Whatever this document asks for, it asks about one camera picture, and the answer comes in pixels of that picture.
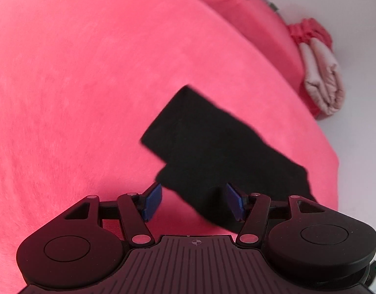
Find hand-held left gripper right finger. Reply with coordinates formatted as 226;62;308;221
225;183;327;248

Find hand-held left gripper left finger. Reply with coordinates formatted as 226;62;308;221
64;183;163;248

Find black pants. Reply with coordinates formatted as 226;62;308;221
141;85;317;235

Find pink fleece blanket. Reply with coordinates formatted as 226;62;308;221
0;0;340;294

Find folded beige quilt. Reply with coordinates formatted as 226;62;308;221
299;38;345;117

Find red bed sheet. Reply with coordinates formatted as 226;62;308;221
188;0;324;120

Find scrunched red cloth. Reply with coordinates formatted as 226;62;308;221
286;18;334;51

